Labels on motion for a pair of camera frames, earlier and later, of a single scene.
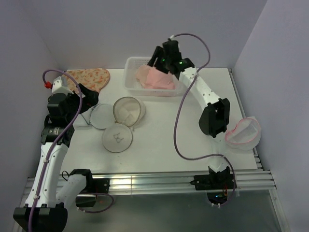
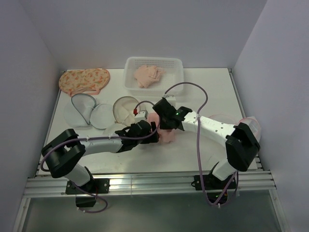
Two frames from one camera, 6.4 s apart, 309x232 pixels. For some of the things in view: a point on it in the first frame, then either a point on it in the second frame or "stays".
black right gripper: (157, 54) → (163, 125)
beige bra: (142, 74) stays
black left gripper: (90, 98) → (153, 139)
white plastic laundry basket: (132, 86) stays
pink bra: (157, 79) → (164, 135)
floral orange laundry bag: (97, 79) stays
